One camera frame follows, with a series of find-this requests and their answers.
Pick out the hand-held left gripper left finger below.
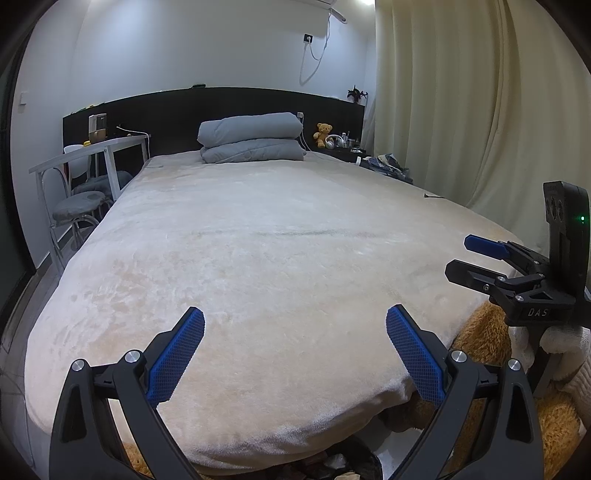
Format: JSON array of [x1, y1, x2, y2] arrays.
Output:
[[50, 306, 206, 480]]

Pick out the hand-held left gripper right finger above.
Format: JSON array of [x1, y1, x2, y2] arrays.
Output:
[[386, 304, 546, 480]]

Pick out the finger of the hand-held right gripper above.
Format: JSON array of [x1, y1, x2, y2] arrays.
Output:
[[463, 234, 551, 274], [444, 258, 546, 306]]

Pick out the black trash bin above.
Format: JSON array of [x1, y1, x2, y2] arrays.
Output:
[[194, 443, 385, 480]]

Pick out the person's right hand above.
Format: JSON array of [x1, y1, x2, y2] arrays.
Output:
[[508, 326, 591, 382]]

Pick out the brown fuzzy pants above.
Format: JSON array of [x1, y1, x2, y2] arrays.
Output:
[[121, 300, 591, 480]]

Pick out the pile of clothes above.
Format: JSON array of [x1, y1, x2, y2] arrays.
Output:
[[358, 152, 414, 185]]

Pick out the beige plush blanket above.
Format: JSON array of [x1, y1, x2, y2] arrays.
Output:
[[25, 150, 532, 472]]

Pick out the cream curtain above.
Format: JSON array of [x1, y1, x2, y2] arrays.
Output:
[[362, 0, 591, 287]]

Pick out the black nightstand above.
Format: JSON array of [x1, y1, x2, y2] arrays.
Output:
[[307, 145, 370, 164]]

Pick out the metal chair grey cushion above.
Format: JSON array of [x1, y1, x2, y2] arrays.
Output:
[[41, 164, 112, 264]]

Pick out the white-backed chair grey cushion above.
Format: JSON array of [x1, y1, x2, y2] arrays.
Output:
[[62, 144, 135, 195]]

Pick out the brown teddy bear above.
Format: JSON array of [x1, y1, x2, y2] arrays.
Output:
[[313, 122, 334, 150]]

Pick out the grey folded quilt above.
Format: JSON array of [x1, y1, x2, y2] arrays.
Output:
[[200, 137, 308, 164], [197, 111, 301, 149]]

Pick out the white table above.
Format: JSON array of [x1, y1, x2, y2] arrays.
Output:
[[28, 133, 151, 274]]

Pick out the black headboard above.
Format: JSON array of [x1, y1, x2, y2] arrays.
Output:
[[62, 86, 368, 160]]

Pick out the frosted glass door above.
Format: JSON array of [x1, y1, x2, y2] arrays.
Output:
[[0, 46, 29, 301]]

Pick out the white and wooden box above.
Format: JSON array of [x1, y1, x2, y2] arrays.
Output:
[[88, 113, 108, 142]]

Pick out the white air conditioner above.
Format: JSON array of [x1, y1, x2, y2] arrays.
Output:
[[307, 0, 376, 23]]

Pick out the white power cable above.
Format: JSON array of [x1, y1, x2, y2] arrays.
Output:
[[297, 11, 332, 87]]

